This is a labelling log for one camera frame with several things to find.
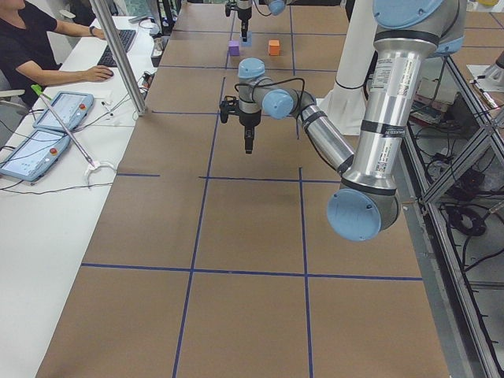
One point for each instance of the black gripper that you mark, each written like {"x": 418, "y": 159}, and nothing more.
{"x": 244, "y": 14}
{"x": 250, "y": 120}

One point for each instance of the light blue foam block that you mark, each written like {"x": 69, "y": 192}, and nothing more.
{"x": 247, "y": 41}

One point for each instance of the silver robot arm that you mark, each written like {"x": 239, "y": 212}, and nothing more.
{"x": 275, "y": 7}
{"x": 407, "y": 33}

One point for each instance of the purple foam block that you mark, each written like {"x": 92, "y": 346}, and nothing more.
{"x": 234, "y": 48}

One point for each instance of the orange foam block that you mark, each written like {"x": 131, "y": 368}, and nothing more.
{"x": 274, "y": 47}

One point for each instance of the metal cup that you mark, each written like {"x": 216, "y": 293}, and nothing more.
{"x": 158, "y": 44}

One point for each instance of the metal reach stick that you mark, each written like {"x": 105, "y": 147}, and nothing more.
{"x": 93, "y": 165}

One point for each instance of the upper teach pendant tablet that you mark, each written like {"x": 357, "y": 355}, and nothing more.
{"x": 71, "y": 107}

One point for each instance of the teach pendant tablet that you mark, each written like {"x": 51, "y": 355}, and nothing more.
{"x": 71, "y": 107}
{"x": 35, "y": 156}

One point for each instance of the stack of books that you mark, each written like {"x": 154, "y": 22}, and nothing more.
{"x": 432, "y": 101}

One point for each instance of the person in black shirt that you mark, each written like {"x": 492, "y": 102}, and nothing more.
{"x": 26, "y": 54}

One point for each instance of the lower teach pendant tablet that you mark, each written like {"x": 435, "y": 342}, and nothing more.
{"x": 35, "y": 156}

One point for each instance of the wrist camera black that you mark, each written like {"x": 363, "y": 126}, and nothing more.
{"x": 229, "y": 7}
{"x": 228, "y": 106}

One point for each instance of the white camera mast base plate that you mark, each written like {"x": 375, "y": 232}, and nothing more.
{"x": 346, "y": 115}

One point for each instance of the aluminium frame post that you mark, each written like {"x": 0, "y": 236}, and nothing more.
{"x": 105, "y": 19}

